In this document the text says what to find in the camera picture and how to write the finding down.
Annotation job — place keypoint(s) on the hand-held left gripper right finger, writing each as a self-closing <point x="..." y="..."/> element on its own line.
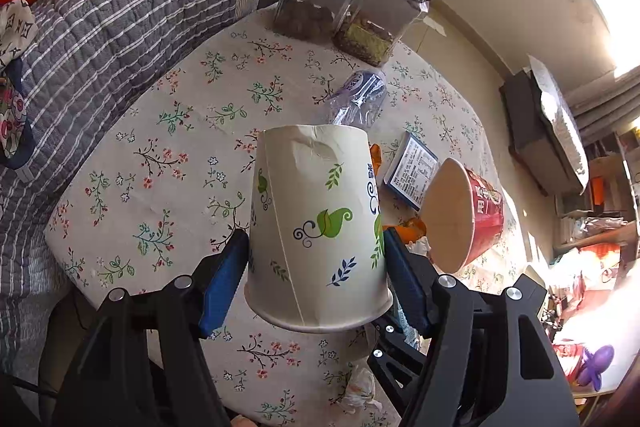
<point x="405" y="282"/>

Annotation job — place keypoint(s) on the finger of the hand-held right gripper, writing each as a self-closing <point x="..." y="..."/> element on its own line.
<point x="395" y="364"/>

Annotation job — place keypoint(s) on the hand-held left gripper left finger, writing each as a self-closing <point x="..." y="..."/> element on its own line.
<point x="222" y="287"/>

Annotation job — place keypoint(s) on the white leaf-print paper cup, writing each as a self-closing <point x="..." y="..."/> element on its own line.
<point x="310" y="207"/>

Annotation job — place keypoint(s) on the small crumpled white tissue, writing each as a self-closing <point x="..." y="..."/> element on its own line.
<point x="420" y="247"/>

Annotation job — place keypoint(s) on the orange peel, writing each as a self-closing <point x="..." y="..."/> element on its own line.
<point x="414" y="229"/>

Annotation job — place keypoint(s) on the red instant noodle cup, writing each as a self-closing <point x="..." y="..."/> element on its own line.
<point x="450" y="217"/>

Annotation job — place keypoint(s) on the blue and white paper packet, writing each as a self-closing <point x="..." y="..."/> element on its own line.
<point x="412" y="167"/>

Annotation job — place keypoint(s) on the floral tablecloth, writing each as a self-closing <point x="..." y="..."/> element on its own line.
<point x="175" y="157"/>

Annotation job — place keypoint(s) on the clear plastic water bottle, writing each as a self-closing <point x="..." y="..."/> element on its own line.
<point x="357" y="97"/>

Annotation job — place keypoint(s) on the purple toy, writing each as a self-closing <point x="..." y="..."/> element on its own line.
<point x="597" y="364"/>

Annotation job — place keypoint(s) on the cluttered shelf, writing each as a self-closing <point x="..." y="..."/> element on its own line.
<point x="600" y="207"/>

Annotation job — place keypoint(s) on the white cover on cabinet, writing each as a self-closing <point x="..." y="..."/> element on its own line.
<point x="560" y="117"/>

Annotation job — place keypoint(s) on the floral pouch with navy trim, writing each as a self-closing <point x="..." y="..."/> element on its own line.
<point x="15" y="117"/>

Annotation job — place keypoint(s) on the plastic jar with green contents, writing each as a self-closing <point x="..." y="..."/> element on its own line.
<point x="385" y="7"/>

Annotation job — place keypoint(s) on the grey striped quilt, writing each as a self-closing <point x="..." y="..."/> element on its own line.
<point x="125" y="7"/>

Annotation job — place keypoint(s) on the white monogram cloth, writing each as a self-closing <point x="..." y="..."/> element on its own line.
<point x="15" y="32"/>

